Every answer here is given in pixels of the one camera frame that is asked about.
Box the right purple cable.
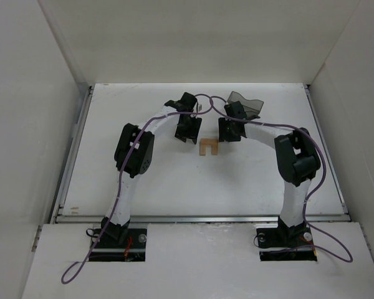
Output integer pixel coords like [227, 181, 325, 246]
[210, 95, 353, 264]

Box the purple cable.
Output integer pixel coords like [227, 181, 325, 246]
[210, 95, 353, 264]
[60, 93, 225, 284]

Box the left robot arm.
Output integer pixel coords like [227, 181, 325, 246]
[100, 92, 202, 245]

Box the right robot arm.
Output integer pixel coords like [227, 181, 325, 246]
[218, 101, 321, 249]

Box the dark transparent plastic bin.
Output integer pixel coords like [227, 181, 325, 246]
[226, 91, 264, 120]

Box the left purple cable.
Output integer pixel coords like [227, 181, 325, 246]
[60, 93, 225, 284]

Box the wood block five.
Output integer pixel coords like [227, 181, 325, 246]
[211, 140, 219, 156]

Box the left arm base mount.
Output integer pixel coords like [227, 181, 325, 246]
[88, 225, 148, 262]

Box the wood block four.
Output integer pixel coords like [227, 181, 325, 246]
[199, 141, 207, 156]

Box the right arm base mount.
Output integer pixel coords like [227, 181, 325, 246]
[255, 227, 317, 262]

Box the wood block three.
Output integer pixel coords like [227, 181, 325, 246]
[200, 138, 218, 146]

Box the aluminium front rail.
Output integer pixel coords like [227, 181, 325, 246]
[54, 214, 351, 224]

